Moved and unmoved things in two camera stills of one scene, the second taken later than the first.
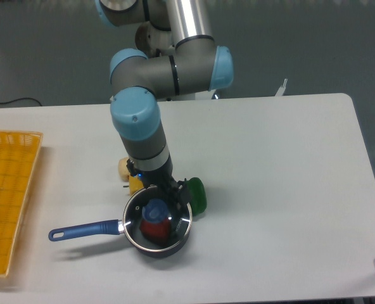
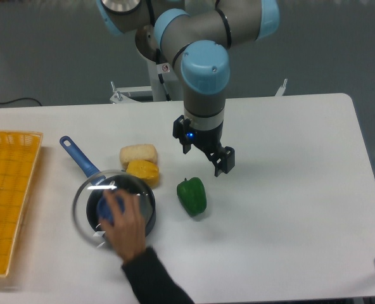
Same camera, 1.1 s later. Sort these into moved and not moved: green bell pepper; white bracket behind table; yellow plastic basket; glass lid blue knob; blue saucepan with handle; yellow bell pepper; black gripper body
Moved: glass lid blue knob; black gripper body; blue saucepan with handle; yellow bell pepper
Not moved: white bracket behind table; yellow plastic basket; green bell pepper
